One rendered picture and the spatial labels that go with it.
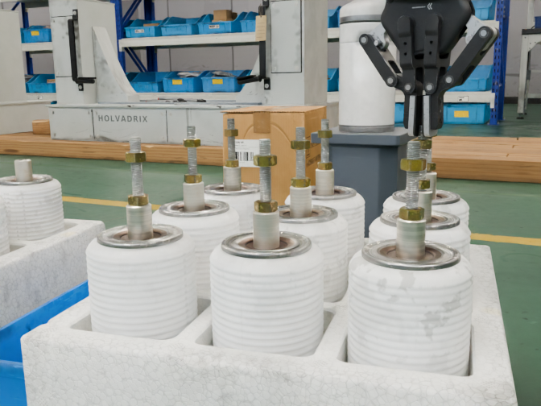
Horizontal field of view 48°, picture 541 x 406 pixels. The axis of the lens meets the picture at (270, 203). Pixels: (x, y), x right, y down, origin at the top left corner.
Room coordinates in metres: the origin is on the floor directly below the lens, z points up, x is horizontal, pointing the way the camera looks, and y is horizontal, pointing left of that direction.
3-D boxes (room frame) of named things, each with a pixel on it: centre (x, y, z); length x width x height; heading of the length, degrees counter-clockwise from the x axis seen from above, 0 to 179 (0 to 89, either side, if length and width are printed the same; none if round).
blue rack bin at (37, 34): (7.03, 2.42, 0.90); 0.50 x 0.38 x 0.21; 156
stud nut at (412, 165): (0.46, -0.11, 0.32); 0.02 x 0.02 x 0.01; 1
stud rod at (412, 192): (0.46, -0.11, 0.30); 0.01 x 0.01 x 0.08
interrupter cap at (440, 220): (0.57, -0.14, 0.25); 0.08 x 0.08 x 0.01
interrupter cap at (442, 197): (0.68, -0.18, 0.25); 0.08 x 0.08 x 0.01
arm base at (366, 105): (1.02, -0.16, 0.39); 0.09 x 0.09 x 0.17; 65
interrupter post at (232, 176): (0.75, 0.05, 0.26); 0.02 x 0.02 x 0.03
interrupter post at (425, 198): (0.57, -0.14, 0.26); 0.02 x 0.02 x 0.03
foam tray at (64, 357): (0.60, -0.03, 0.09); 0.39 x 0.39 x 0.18; 73
